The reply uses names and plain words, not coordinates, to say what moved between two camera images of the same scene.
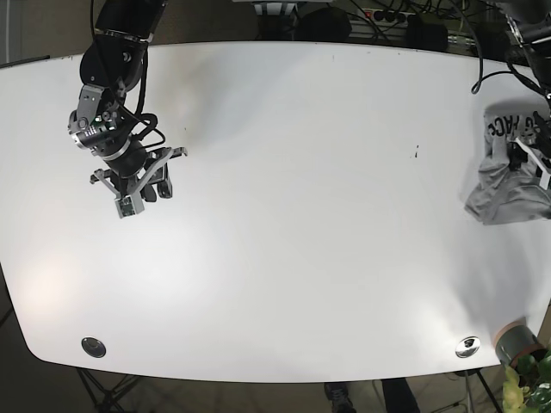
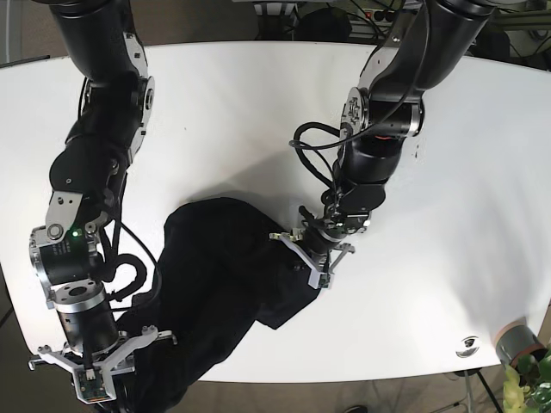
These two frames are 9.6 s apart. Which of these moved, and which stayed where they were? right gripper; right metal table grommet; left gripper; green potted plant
Moved: right gripper; left gripper
Stayed: green potted plant; right metal table grommet
